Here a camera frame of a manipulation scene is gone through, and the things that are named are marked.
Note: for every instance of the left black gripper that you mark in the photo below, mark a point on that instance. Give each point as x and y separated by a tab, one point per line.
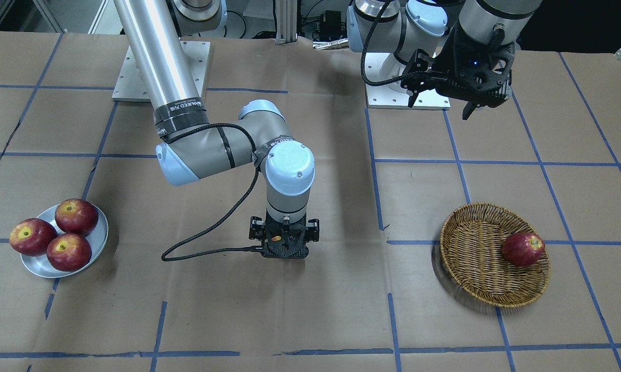
449	63

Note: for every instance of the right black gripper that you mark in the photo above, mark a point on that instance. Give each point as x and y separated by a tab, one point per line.
254	229

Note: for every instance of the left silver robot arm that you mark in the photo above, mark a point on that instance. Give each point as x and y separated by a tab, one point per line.
386	33

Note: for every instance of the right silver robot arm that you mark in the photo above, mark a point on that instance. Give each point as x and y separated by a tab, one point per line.
193	148

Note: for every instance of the woven wicker basket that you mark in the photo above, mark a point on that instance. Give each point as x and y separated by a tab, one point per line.
471	242

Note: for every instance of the dark red basket apple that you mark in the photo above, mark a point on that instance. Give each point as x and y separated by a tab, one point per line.
523	249

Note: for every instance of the red apple on plate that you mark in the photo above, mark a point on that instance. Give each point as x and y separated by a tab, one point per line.
69	252
31	237
76	216

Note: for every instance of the light blue plate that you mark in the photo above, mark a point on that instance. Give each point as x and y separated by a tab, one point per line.
40	265

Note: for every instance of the aluminium frame post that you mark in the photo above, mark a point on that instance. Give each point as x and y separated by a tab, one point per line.
285	19

